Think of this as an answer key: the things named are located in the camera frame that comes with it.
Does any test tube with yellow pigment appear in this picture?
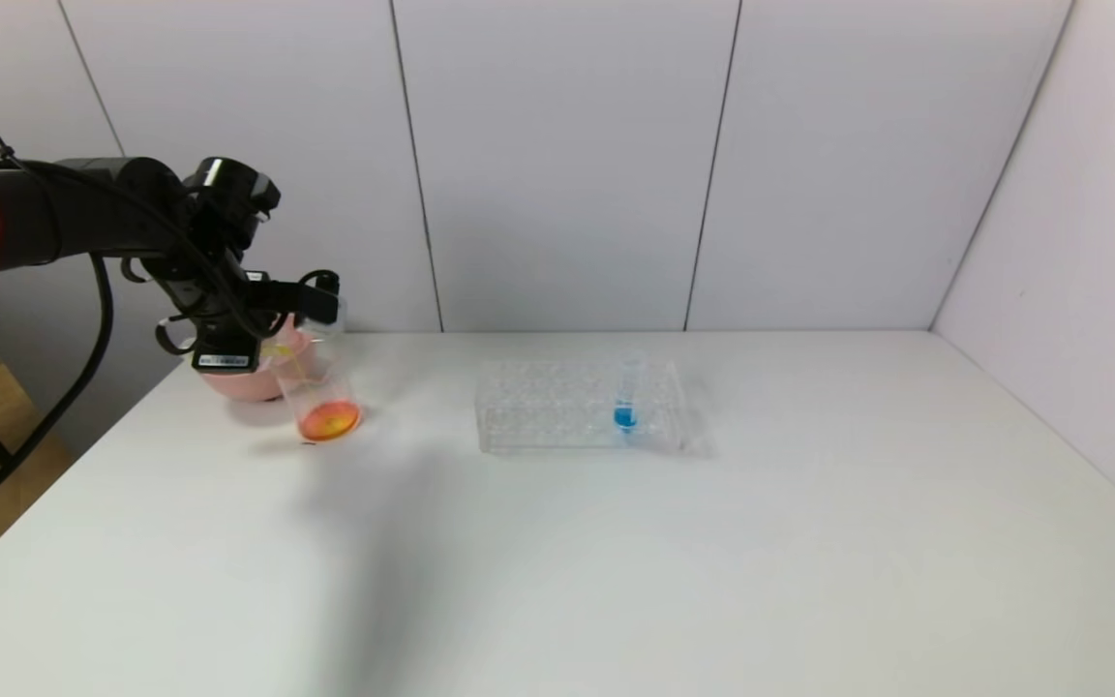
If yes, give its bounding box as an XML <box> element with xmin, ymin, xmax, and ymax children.
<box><xmin>262</xmin><ymin>324</ymin><xmax>324</xmax><ymax>390</ymax></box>

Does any pink plastic bowl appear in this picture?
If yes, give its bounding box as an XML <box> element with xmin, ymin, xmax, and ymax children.
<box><xmin>197</xmin><ymin>324</ymin><xmax>318</xmax><ymax>404</ymax></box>

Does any clear acrylic test tube rack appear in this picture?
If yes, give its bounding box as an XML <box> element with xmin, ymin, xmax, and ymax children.
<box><xmin>476</xmin><ymin>358</ymin><xmax>689</xmax><ymax>455</ymax></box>

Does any clear glass beaker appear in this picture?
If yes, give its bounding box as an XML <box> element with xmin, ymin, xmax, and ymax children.
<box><xmin>272</xmin><ymin>334</ymin><xmax>367</xmax><ymax>445</ymax></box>

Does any test tube with blue pigment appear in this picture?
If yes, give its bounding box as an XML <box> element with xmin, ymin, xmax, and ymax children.
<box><xmin>613</xmin><ymin>354</ymin><xmax>641</xmax><ymax>436</ymax></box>

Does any thick black hanging cable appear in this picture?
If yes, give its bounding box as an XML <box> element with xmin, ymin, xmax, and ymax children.
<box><xmin>0</xmin><ymin>254</ymin><xmax>117</xmax><ymax>517</ymax></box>

